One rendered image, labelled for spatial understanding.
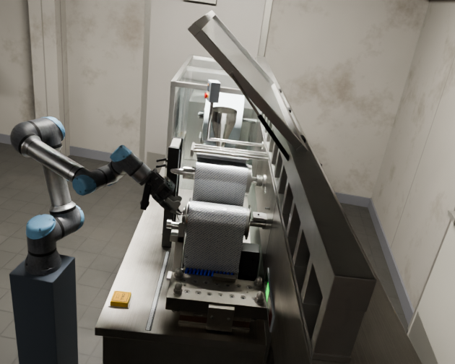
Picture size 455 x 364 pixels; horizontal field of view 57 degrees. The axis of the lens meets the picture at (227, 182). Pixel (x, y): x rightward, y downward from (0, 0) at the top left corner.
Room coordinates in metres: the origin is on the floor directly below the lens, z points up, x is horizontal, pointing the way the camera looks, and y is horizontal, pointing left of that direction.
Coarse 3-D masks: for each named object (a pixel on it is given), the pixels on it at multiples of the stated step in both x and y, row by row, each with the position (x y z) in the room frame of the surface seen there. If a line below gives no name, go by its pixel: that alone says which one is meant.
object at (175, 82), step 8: (192, 56) 3.58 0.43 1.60; (200, 56) 3.64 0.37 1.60; (184, 64) 3.13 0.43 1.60; (184, 72) 3.06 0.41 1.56; (224, 72) 3.07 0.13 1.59; (176, 80) 2.52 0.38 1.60; (192, 88) 2.49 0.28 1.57; (200, 88) 2.49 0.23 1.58; (224, 88) 2.49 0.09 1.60; (232, 88) 2.51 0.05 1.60; (168, 120) 2.48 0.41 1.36; (168, 128) 2.48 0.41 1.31; (168, 136) 2.48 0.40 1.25; (168, 144) 2.48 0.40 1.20
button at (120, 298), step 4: (116, 292) 1.38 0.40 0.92; (120, 292) 1.38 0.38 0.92; (124, 292) 1.39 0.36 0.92; (128, 292) 1.39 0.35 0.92; (116, 296) 1.36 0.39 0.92; (120, 296) 1.36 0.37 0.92; (124, 296) 1.36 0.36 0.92; (128, 296) 1.37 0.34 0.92; (112, 300) 1.33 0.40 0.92; (116, 300) 1.33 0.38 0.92; (120, 300) 1.33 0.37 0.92; (124, 300) 1.34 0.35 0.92; (128, 300) 1.34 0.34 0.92; (112, 304) 1.32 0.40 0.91; (116, 304) 1.33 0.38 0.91; (120, 304) 1.33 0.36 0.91; (124, 304) 1.33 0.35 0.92; (128, 304) 1.34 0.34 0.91
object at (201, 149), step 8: (192, 144) 1.82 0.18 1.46; (200, 144) 1.84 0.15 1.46; (192, 152) 1.76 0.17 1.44; (200, 152) 1.77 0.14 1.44; (208, 152) 1.77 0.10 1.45; (216, 152) 1.77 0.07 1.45; (224, 152) 1.78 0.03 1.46; (232, 152) 1.81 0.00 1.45; (240, 152) 1.81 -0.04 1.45; (248, 152) 1.82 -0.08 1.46; (256, 152) 1.85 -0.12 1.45; (264, 152) 1.85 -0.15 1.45; (264, 160) 1.78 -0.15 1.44
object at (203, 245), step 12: (192, 228) 1.47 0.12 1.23; (204, 228) 1.47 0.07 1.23; (192, 240) 1.47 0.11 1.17; (204, 240) 1.47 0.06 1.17; (216, 240) 1.47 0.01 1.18; (228, 240) 1.47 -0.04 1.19; (240, 240) 1.48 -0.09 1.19; (192, 252) 1.47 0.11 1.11; (204, 252) 1.47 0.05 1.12; (216, 252) 1.47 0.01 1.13; (228, 252) 1.47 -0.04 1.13; (240, 252) 1.48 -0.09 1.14; (204, 264) 1.47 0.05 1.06; (216, 264) 1.47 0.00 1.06; (228, 264) 1.48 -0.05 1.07
